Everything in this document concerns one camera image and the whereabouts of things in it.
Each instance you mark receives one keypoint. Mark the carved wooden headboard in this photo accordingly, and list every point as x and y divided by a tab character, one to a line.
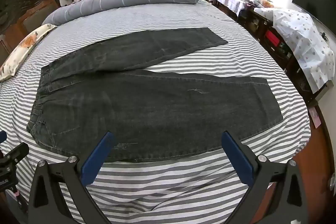
26	3

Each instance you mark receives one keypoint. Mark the floral pillow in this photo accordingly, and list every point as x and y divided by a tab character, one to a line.
26	43

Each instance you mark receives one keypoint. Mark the grey white striped bed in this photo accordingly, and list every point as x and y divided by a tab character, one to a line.
236	61

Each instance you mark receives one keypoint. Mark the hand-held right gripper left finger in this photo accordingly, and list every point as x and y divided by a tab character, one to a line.
97	158

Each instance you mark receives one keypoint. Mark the red box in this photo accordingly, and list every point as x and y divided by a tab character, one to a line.
271	37

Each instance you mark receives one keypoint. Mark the white checkered cloth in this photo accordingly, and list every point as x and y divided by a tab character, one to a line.
228	2

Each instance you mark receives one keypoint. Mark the dark wooden cabinet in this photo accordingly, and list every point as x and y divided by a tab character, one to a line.
262	26

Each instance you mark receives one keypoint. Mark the pink paper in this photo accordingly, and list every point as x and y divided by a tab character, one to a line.
315	116

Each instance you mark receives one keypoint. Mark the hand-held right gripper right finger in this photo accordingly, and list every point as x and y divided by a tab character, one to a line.
236	158

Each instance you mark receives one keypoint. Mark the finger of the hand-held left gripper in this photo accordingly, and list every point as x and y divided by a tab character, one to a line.
18	150

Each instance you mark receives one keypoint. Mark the white dotted cloth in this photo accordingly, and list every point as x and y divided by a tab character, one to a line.
302	37

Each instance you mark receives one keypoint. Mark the dark grey denim pants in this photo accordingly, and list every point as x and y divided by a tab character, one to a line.
157	113

